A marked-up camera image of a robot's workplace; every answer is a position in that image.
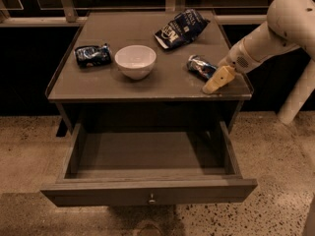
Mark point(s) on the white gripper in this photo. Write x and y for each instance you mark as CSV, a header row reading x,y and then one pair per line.
x,y
236,58

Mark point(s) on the crushed redbull can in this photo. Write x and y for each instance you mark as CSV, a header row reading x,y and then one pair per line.
x,y
200,67

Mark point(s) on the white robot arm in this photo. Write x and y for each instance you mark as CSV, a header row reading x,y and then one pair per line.
x,y
276,149

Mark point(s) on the open grey top drawer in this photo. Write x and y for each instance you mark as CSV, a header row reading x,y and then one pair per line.
x,y
122,166

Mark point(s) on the small metal drawer knob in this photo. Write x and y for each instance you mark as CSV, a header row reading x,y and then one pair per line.
x,y
152,200

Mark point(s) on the large blue chip bag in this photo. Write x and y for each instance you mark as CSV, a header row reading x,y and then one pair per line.
x,y
182,30

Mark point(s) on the white ceramic bowl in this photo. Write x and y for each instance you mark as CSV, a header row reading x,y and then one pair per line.
x,y
135,61

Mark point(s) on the small blue snack packet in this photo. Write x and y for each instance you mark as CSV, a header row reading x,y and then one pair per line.
x,y
93,55

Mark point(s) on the metal railing frame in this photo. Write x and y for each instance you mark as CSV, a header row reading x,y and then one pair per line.
x,y
98,7

